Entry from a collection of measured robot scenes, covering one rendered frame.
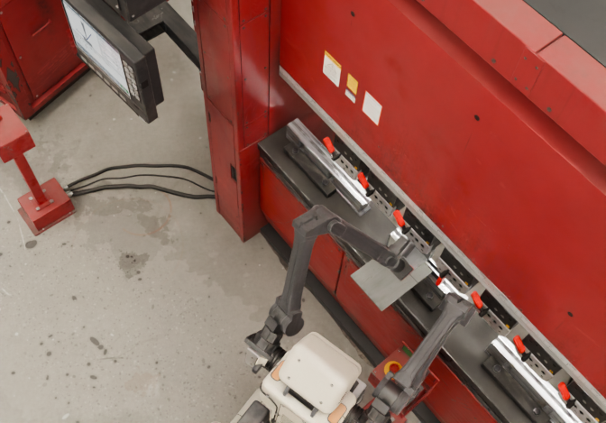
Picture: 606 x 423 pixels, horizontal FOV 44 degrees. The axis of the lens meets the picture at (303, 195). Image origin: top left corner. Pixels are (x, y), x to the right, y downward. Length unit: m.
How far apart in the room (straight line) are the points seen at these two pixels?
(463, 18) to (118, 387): 2.54
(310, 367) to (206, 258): 1.76
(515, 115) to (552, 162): 0.15
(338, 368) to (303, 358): 0.11
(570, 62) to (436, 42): 0.42
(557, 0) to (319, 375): 1.25
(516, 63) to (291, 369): 1.13
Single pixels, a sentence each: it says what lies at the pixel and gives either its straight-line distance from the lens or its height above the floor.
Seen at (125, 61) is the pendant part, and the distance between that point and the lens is 2.68.
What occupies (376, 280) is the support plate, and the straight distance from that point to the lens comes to 2.84.
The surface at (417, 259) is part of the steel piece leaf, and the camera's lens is 2.91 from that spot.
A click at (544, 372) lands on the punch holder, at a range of 2.72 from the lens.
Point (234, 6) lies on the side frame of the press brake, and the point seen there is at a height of 1.76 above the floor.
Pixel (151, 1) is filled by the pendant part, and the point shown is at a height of 1.79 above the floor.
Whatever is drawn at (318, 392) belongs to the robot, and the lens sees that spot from 2.33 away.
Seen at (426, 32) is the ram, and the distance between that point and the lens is 2.11.
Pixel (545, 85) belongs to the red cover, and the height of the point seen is 2.24.
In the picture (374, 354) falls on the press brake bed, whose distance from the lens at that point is 3.75.
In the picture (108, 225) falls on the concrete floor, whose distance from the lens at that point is 4.13.
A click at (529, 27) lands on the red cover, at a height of 2.30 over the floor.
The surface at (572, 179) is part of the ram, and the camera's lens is 1.98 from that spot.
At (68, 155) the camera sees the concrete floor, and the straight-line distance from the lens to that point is 4.40.
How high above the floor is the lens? 3.58
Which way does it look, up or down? 60 degrees down
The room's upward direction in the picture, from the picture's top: 5 degrees clockwise
